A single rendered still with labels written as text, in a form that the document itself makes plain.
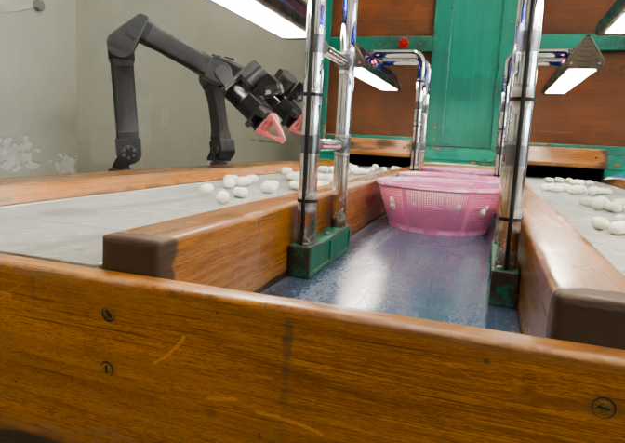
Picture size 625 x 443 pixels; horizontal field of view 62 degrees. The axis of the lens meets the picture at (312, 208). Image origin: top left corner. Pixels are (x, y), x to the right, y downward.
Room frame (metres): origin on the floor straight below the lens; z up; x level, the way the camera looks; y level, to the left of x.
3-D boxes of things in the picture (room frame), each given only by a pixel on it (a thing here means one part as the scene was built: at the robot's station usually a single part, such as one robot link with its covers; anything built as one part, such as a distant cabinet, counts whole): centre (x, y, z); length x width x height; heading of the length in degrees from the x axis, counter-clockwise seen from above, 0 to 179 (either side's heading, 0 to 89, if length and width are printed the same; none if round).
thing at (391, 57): (1.67, -0.25, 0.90); 0.20 x 0.19 x 0.45; 162
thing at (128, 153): (1.35, 0.49, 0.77); 0.09 x 0.06 x 0.06; 20
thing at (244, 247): (1.25, -0.15, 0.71); 1.81 x 0.05 x 0.11; 162
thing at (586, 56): (1.52, -0.70, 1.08); 0.62 x 0.08 x 0.07; 162
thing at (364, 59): (1.70, -0.17, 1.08); 0.62 x 0.08 x 0.07; 162
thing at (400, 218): (1.09, -0.26, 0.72); 0.27 x 0.27 x 0.10
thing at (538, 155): (1.92, -0.90, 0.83); 0.30 x 0.06 x 0.07; 72
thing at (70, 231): (1.30, 0.02, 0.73); 1.81 x 0.30 x 0.02; 162
